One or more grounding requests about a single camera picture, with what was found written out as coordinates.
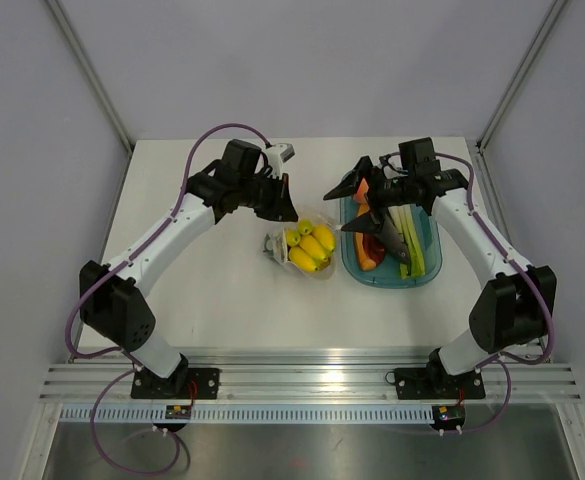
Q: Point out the yellow banana bunch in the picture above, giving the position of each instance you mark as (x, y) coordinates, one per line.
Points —
(310, 246)

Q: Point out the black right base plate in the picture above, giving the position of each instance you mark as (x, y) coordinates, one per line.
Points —
(419, 384)

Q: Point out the right aluminium frame post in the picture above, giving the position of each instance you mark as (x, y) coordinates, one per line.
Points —
(531, 55)

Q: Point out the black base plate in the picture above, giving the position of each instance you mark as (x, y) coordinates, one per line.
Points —
(200, 383)
(419, 384)

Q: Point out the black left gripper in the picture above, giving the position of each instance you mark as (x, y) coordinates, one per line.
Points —
(281, 207)

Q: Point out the left aluminium frame post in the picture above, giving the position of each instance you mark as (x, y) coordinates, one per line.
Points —
(62, 20)

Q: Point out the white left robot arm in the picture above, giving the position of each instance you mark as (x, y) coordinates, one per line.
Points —
(113, 295)

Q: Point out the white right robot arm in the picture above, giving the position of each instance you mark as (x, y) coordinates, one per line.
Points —
(513, 315)

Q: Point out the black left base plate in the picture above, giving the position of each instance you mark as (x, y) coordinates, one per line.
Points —
(200, 383)

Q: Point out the yellow green corn cob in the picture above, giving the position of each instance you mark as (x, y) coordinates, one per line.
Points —
(405, 225)

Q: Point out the orange peach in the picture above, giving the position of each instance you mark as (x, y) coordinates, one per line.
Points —
(360, 196)

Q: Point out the white slotted cable duct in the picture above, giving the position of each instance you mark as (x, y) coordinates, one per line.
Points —
(249, 414)

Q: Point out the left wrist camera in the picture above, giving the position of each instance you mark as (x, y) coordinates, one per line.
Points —
(278, 154)

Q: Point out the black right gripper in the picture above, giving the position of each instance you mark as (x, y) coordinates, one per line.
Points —
(349, 185)

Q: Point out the teal plastic tray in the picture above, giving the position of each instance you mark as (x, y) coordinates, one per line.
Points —
(387, 274)

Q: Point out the orange carrot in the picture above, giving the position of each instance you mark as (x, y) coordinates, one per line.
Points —
(370, 252)

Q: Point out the clear zip top bag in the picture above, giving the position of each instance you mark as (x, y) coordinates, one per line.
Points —
(314, 216)

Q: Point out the aluminium frame post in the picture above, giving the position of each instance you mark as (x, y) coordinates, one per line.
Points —
(531, 55)
(62, 20)

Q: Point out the grey toy fish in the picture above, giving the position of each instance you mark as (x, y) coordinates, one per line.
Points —
(393, 242)

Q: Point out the aluminium mounting rail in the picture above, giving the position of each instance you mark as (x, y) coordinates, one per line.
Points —
(308, 376)

